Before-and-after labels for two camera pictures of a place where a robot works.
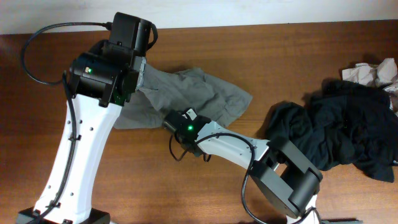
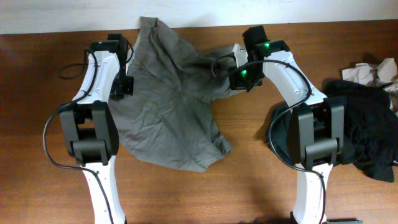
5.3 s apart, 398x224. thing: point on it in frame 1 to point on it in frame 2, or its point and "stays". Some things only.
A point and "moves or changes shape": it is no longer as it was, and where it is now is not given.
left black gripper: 137,78 to 123,86
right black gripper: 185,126 to 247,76
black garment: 341,122 stays
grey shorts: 163,93 moves or changes shape
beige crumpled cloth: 384,74 stays
